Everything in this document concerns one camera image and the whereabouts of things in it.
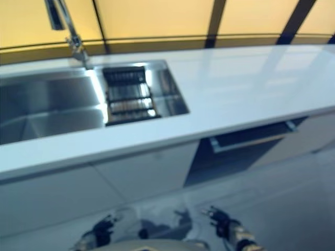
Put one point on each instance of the chrome kitchen faucet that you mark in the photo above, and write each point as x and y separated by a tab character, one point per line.
68	28

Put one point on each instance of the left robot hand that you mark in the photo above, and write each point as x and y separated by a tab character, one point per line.
104	226

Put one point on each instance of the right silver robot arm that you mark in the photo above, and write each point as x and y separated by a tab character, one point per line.
246	239

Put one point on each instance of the black window frame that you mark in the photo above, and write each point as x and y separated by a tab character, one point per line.
217	21

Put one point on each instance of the open dishwasher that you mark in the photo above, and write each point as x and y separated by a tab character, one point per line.
230	157

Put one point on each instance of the white cabinet door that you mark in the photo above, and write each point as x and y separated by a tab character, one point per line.
146	170
52	198

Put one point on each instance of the stainless steel sink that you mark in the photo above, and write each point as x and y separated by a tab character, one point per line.
52	104

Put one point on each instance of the black sink dish rack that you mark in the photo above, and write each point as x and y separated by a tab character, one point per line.
131	115

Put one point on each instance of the beige robot torso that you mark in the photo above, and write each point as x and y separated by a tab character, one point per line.
151	245

